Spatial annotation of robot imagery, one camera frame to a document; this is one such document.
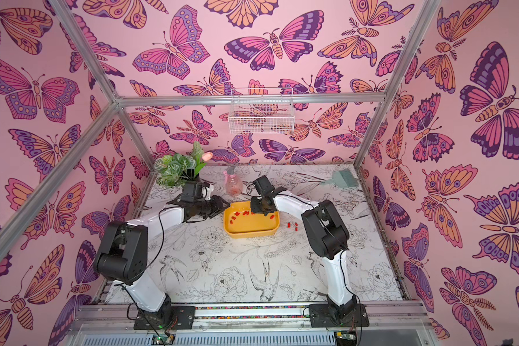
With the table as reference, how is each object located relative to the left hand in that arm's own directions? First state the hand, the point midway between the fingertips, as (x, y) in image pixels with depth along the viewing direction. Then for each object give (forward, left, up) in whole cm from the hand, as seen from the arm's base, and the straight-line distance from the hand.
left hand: (230, 204), depth 93 cm
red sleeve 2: (-4, -29, -9) cm, 31 cm away
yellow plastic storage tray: (-3, -3, -9) cm, 10 cm away
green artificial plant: (+5, +21, +17) cm, 27 cm away
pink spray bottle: (+17, +1, -7) cm, 19 cm away
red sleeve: (-5, -26, -9) cm, 28 cm away
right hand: (+1, -8, -5) cm, 9 cm away
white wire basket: (+33, -14, +25) cm, 43 cm away
